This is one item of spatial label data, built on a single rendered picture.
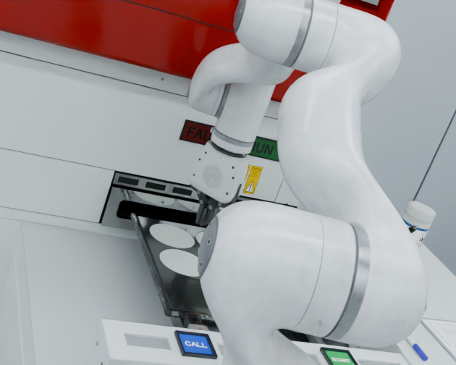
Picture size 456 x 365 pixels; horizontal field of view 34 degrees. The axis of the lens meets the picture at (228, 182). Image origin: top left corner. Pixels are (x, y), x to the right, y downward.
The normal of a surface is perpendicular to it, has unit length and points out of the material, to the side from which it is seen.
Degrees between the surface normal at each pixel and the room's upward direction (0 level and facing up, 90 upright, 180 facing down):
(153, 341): 0
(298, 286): 80
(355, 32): 46
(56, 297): 0
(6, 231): 90
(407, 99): 90
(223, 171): 90
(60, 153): 90
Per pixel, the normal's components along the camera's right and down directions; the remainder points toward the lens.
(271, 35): -0.09, 0.47
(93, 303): 0.33, -0.88
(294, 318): -0.04, 0.71
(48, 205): 0.28, 0.44
